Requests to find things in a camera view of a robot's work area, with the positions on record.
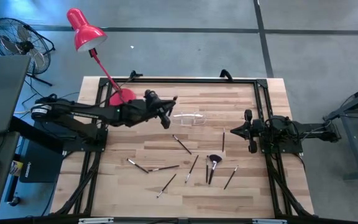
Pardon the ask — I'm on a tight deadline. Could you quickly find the black floor cable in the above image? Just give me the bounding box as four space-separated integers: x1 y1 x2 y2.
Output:
23 79 81 103

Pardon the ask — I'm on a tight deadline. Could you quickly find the black aluminium table frame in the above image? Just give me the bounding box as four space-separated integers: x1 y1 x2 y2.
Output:
50 76 316 220

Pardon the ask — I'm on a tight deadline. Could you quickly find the silver metal bracket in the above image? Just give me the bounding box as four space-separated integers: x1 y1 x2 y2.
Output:
78 217 115 224
251 218 288 224

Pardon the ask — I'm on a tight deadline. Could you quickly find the black fan makeup brush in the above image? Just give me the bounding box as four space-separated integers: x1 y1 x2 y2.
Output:
208 154 224 185

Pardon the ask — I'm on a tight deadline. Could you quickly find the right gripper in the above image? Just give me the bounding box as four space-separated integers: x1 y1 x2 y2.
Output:
230 108 262 155

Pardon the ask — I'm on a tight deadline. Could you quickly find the black computer case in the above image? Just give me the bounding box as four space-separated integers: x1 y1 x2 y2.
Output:
19 119 74 184

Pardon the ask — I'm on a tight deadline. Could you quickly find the black cable hook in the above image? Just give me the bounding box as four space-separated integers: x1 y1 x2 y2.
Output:
218 68 234 83

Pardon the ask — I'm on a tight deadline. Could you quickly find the black caster wheel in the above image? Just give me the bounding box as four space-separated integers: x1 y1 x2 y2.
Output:
6 194 22 208

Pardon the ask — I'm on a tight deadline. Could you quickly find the yellow printed package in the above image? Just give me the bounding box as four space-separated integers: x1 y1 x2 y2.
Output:
9 159 24 178

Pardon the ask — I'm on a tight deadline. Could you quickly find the dark metal cart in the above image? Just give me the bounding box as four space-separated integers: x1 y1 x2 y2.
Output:
323 79 358 182

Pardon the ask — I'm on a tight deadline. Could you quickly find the black floor fan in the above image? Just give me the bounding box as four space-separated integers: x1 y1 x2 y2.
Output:
0 17 57 87

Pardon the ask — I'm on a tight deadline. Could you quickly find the grey side desk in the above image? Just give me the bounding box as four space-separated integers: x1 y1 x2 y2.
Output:
0 130 21 212

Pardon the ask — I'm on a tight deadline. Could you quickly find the clear acrylic organizer box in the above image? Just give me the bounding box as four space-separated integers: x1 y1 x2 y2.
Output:
170 111 207 127

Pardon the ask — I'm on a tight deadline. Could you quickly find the black desk support bar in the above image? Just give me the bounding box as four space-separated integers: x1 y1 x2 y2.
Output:
8 115 65 154

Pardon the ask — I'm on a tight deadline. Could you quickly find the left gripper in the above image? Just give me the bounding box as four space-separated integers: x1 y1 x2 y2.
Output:
143 89 179 130

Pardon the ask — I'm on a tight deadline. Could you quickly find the dark grey monitor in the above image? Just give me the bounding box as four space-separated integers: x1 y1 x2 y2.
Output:
0 55 32 135

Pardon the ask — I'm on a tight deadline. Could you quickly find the red desk lamp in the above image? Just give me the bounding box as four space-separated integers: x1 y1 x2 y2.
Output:
66 7 137 108

